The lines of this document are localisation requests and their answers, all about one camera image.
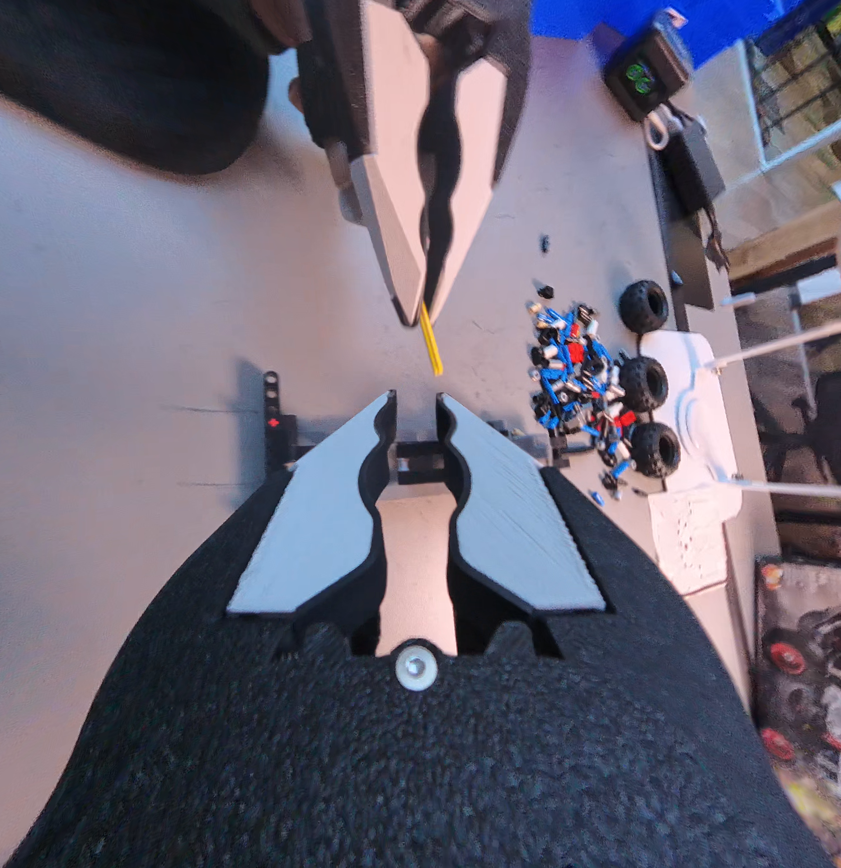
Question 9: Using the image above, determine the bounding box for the toy truck box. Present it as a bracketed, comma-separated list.
[749, 556, 841, 868]

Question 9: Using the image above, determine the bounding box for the white sticker sheet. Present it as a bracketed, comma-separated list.
[647, 488, 729, 598]

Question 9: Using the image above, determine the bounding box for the person's left hand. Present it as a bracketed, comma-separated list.
[251, 0, 313, 48]

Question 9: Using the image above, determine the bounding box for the grey desk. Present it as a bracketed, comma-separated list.
[0, 34, 784, 868]

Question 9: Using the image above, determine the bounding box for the black timer device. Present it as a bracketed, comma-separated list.
[603, 10, 694, 124]

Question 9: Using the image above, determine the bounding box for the yellow toy axle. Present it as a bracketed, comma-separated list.
[420, 302, 445, 377]

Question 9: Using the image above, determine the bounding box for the white cable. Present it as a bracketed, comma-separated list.
[643, 105, 686, 151]

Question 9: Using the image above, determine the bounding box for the pile of small toy parts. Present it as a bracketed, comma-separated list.
[525, 298, 641, 503]

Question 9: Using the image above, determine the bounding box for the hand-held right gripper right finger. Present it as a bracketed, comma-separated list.
[435, 392, 607, 617]

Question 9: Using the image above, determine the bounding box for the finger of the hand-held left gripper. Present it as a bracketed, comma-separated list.
[423, 57, 509, 323]
[349, 0, 431, 328]

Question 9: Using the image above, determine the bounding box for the metal book stand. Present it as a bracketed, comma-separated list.
[640, 292, 841, 516]

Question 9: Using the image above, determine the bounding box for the black toy tyre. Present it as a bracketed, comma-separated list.
[618, 356, 670, 412]
[618, 279, 671, 335]
[629, 422, 682, 479]

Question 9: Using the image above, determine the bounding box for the grey black toy chassis assembly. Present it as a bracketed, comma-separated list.
[261, 369, 573, 489]

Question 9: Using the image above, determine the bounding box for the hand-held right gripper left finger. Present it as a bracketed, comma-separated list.
[227, 390, 399, 618]

